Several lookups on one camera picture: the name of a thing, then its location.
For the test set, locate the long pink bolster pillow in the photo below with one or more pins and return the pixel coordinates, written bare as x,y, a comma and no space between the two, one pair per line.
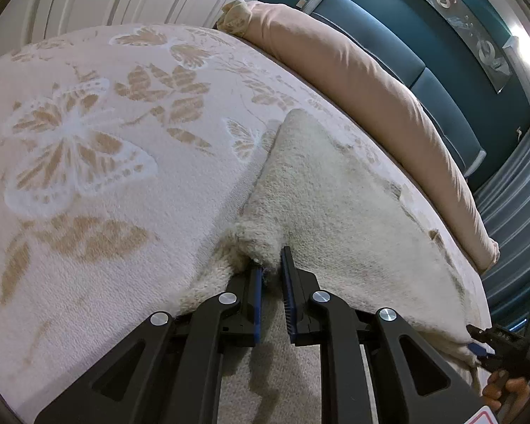
357,66

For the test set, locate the fluffy cream cloth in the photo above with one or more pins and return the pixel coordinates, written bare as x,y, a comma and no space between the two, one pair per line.
335,212

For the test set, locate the teal padded headboard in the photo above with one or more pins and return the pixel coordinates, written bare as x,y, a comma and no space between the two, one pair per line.
428,88

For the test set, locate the grey-blue curtain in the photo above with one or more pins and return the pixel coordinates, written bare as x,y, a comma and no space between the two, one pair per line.
512,212

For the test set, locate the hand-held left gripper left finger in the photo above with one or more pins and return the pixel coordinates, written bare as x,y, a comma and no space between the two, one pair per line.
258,302

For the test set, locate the small floral cushion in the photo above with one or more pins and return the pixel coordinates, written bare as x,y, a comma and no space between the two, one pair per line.
233,16

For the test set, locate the long framed wall art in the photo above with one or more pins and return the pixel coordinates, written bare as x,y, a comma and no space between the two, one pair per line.
463,22

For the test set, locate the butterfly print blanket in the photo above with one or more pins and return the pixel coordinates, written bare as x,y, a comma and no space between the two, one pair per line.
92,141

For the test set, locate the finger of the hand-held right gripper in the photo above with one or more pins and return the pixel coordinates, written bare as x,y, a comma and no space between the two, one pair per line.
479,354
479,333

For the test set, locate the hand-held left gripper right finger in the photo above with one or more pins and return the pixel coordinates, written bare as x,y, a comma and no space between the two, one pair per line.
288,289

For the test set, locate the person's right hand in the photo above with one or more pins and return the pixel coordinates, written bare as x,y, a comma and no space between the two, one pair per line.
503,391

